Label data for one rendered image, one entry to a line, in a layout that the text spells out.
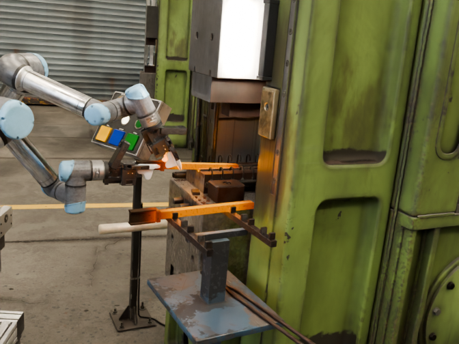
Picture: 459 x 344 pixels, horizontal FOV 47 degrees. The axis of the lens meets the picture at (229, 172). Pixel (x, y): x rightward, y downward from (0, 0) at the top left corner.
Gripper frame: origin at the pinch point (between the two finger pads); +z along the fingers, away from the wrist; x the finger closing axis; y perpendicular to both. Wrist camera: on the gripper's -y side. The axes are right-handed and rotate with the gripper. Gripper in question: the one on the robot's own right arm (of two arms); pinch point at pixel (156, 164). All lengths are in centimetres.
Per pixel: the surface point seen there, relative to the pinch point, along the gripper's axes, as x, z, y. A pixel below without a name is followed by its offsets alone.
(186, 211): 38.3, -1.4, 6.0
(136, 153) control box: -37.2, 2.4, 4.4
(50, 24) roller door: -786, 50, -46
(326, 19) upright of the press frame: 48, 35, -57
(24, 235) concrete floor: -190, -33, 101
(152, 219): 38.5, -12.4, 7.8
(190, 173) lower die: -7.6, 17.2, 5.9
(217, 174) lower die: 7.8, 22.5, 2.3
